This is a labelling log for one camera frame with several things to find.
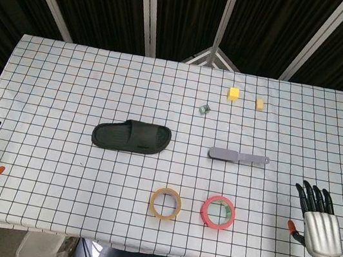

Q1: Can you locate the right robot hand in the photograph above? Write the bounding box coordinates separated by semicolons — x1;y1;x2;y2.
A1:
282;178;343;257

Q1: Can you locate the red tape roll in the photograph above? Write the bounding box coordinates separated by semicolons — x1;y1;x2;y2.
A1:
198;193;239;233

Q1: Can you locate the checkered white tablecloth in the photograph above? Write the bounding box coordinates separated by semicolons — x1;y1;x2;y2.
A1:
0;30;343;257

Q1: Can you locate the aluminium frame corner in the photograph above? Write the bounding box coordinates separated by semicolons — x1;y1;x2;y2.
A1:
181;41;244;72

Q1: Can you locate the grey card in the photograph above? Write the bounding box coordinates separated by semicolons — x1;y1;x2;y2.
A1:
207;145;271;169

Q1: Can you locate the orange-yellow foam block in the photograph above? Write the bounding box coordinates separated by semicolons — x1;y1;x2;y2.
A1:
255;98;268;113

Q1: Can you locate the yellow tape roll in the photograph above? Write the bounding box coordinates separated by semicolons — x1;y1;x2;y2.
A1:
147;185;185;222

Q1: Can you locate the black rubber slipper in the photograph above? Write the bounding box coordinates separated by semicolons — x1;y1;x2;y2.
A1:
90;114;174;159

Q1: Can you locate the yellow foam cube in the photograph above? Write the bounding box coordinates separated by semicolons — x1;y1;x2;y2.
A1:
226;86;242;104

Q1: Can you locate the clear plastic container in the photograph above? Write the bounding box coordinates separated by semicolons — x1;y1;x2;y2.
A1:
17;229;68;257

